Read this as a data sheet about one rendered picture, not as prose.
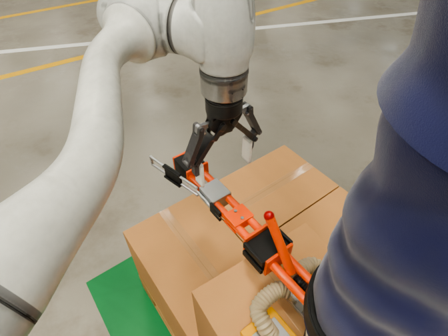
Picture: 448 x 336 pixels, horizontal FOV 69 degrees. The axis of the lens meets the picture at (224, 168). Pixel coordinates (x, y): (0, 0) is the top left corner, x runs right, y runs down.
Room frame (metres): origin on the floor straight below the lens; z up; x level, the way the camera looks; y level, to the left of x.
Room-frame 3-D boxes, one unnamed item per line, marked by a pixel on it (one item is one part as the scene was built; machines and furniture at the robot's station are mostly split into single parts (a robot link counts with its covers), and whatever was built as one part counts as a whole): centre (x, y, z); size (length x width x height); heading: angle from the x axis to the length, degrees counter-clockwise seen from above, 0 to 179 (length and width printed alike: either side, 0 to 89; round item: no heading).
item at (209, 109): (0.55, 0.00, 1.37); 0.08 x 0.07 x 0.09; 126
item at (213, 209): (0.62, 0.12, 1.07); 0.31 x 0.03 x 0.05; 49
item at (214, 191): (0.59, 0.02, 1.07); 0.07 x 0.07 x 0.04; 37
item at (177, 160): (0.70, 0.10, 1.07); 0.08 x 0.07 x 0.05; 37
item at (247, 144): (0.59, -0.06, 1.24); 0.03 x 0.01 x 0.07; 36
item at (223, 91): (0.55, 0.00, 1.45); 0.09 x 0.09 x 0.06
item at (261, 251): (0.42, -0.10, 1.07); 0.10 x 0.08 x 0.06; 127
